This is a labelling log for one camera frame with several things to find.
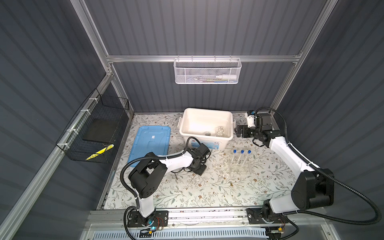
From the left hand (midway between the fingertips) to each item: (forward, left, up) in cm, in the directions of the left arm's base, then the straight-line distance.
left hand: (200, 170), depth 90 cm
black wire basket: (+7, +52, +29) cm, 60 cm away
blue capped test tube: (+6, -22, +1) cm, 23 cm away
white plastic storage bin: (+33, -12, 0) cm, 35 cm away
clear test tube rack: (+1, -24, 0) cm, 24 cm away
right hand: (+16, -27, +19) cm, 36 cm away
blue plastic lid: (+25, +35, -1) cm, 43 cm away
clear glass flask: (+25, -16, +5) cm, 30 cm away
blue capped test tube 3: (+2, -26, +16) cm, 31 cm away
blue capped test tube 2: (+3, -24, +4) cm, 24 cm away
